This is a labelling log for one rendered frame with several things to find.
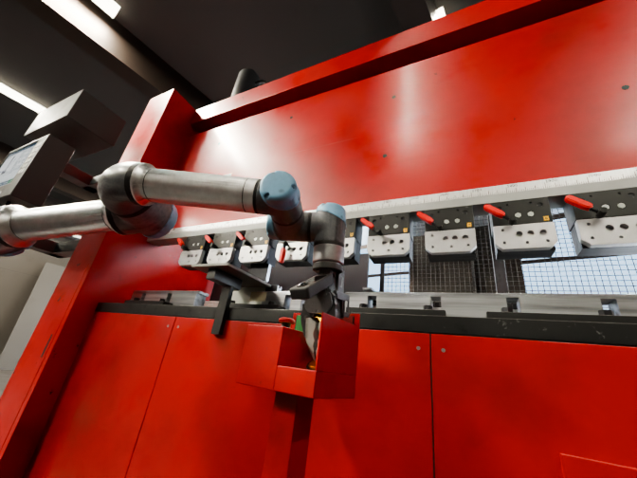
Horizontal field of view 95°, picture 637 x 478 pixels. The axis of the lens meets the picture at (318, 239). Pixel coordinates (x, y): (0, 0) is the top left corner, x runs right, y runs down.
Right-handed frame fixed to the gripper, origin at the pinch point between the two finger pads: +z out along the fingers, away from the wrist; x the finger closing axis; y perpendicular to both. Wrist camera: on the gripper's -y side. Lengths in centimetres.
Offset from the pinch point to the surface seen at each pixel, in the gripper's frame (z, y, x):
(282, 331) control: -4.2, -6.1, 4.5
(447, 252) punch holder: -33, 41, -20
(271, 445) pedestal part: 16.8, -2.9, 6.7
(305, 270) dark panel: -44, 85, 70
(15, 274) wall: -87, 81, 803
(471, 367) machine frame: -0.1, 28.1, -25.4
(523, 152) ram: -67, 47, -44
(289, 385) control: 5.3, -7.0, 0.6
